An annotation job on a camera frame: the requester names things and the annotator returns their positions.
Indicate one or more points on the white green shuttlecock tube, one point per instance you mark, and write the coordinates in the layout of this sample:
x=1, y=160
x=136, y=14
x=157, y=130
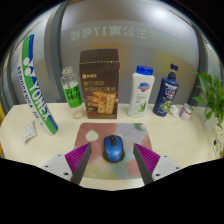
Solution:
x=36, y=90

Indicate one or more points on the dark blue shampoo bottle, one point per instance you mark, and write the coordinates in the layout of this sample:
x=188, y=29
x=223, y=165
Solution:
x=166, y=93

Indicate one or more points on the small floral-print cushion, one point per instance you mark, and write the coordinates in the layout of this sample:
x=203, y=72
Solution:
x=29, y=131

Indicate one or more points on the small pink white jar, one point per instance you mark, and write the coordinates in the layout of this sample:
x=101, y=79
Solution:
x=186, y=112

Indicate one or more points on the clear green-label drink bottle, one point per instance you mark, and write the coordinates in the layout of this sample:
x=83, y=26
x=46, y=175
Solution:
x=72, y=95

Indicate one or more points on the brown cardboard snack box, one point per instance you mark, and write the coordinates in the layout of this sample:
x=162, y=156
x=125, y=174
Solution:
x=100, y=86

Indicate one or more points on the blue and black computer mouse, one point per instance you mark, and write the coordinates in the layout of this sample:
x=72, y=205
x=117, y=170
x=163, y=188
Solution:
x=113, y=150

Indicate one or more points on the green potted plant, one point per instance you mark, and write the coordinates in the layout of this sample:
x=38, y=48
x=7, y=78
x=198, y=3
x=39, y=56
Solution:
x=210, y=96

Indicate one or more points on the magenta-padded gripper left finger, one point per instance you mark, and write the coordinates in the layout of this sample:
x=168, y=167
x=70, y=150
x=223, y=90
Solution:
x=77, y=156

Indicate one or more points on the white blue-capped lotion bottle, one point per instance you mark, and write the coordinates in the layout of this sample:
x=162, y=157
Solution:
x=141, y=93

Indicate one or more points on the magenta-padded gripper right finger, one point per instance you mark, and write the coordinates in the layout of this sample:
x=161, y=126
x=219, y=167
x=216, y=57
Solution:
x=146, y=157

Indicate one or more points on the small white crumpled object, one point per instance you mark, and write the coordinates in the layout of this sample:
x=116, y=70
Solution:
x=174, y=111

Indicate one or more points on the multicolour blotch-print mouse pad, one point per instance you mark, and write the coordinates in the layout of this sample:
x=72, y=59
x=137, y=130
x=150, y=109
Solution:
x=110, y=130

